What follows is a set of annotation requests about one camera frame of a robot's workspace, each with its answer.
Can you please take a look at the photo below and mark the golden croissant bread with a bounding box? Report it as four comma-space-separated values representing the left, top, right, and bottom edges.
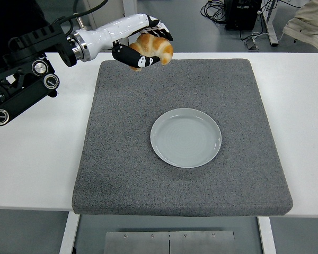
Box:
128, 33, 174, 72

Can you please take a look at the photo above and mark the white table leg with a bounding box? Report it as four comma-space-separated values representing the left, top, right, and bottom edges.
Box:
257, 216, 277, 254
58, 212, 80, 254

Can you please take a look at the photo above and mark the round grey plate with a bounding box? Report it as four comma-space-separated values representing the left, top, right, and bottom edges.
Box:
149, 107, 223, 169

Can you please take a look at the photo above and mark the grey metal plate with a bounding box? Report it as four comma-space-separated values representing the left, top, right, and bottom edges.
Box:
104, 230, 236, 254

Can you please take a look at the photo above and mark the white and black hand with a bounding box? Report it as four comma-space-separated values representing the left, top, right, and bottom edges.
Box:
75, 13, 174, 72

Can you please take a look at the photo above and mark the grey felt mat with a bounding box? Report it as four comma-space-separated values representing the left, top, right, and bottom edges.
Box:
71, 58, 294, 217

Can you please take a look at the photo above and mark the white desk leg with foot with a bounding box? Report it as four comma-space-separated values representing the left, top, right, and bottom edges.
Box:
259, 0, 279, 47

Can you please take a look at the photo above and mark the black cable bundle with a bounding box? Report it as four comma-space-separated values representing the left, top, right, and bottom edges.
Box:
200, 0, 227, 25

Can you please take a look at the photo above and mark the black computer case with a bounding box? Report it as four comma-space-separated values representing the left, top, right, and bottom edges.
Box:
224, 0, 263, 30

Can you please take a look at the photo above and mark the small grey metal stand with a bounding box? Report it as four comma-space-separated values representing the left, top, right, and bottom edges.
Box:
244, 36, 260, 51

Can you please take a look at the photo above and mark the person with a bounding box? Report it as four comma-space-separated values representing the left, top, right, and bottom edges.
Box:
0, 0, 50, 74

